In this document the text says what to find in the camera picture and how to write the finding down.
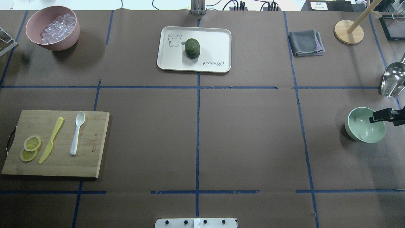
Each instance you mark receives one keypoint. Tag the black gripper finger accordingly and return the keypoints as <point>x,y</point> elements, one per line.
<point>385,115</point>

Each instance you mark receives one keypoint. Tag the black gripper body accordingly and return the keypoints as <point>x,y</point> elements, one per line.
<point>383,115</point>

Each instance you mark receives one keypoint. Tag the light green bowl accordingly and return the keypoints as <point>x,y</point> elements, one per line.
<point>359,128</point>

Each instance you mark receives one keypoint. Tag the white plastic spoon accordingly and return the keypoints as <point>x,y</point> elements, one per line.
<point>80,119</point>

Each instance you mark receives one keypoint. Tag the pink bowl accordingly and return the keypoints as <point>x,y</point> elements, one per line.
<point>37,23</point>

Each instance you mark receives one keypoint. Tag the black framed box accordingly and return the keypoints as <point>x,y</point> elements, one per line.
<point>393,27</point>

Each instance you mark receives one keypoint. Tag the wooden round stand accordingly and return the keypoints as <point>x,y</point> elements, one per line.
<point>350,32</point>

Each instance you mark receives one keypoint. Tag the grey folded cloth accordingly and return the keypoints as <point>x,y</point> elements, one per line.
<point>306,43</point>

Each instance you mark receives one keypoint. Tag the cream rabbit tray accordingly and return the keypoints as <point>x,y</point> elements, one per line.
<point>215,44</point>

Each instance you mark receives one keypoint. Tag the green avocado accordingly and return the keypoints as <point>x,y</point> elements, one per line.
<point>192,48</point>

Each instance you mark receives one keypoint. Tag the bamboo cutting board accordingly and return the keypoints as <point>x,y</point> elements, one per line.
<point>85,163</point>

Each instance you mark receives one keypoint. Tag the yellow plastic knife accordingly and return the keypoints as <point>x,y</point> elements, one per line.
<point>50,145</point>

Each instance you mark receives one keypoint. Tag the clear ice cubes pile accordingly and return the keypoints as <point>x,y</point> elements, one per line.
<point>59,29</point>

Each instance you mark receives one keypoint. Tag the lower lemon slice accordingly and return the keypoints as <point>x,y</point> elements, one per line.
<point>27,156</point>

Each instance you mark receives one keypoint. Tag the grey aluminium post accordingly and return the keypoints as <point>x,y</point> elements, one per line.
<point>198,7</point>

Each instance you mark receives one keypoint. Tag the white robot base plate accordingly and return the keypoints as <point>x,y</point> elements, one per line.
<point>196,223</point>

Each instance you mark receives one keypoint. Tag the white wire cup rack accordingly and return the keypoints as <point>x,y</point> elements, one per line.
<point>7,43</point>

